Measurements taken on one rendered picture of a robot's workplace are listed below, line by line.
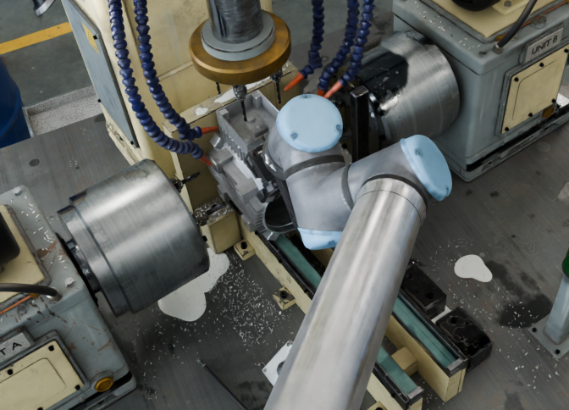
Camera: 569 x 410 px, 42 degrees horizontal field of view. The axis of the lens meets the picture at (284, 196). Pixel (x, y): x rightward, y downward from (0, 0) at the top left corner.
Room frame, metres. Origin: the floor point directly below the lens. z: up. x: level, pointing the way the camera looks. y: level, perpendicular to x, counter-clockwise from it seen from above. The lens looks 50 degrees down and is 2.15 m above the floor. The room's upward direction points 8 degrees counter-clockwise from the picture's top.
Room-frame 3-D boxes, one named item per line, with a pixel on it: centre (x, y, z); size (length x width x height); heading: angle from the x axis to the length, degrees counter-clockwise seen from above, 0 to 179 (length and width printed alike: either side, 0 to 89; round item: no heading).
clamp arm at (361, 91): (0.98, -0.16, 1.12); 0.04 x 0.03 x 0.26; 28
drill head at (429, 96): (1.19, -0.27, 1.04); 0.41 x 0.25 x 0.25; 118
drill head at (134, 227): (0.87, 0.34, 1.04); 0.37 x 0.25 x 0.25; 118
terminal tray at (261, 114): (1.07, 0.04, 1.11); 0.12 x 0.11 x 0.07; 27
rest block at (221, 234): (1.04, 0.15, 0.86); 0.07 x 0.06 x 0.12; 118
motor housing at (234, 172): (1.03, 0.02, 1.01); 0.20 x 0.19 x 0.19; 27
